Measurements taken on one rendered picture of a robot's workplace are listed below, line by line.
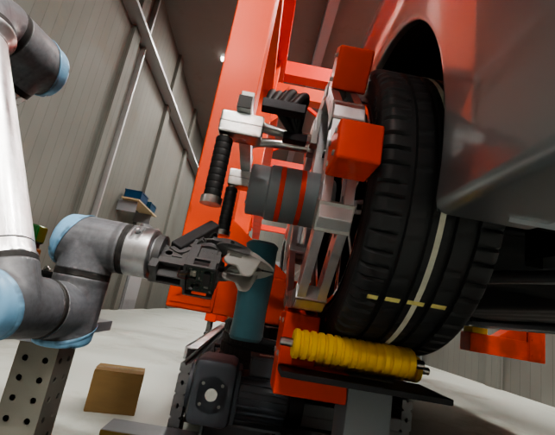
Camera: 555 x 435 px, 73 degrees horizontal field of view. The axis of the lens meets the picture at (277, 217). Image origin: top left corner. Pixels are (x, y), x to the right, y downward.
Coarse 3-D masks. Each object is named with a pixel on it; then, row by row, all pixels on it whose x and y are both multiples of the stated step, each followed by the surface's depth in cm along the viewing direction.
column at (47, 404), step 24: (24, 360) 93; (48, 360) 94; (72, 360) 103; (24, 384) 92; (48, 384) 92; (0, 408) 90; (24, 408) 91; (48, 408) 95; (0, 432) 89; (24, 432) 90; (48, 432) 97
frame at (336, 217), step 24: (336, 96) 77; (336, 120) 70; (360, 120) 71; (336, 216) 66; (312, 240) 68; (336, 240) 68; (288, 264) 108; (312, 264) 71; (336, 264) 71; (288, 288) 99; (312, 288) 77
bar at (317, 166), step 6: (324, 114) 98; (324, 120) 97; (324, 126) 97; (324, 132) 97; (318, 138) 96; (324, 138) 96; (318, 144) 96; (324, 144) 96; (318, 150) 95; (318, 156) 95; (312, 162) 98; (318, 162) 95; (312, 168) 95; (318, 168) 94
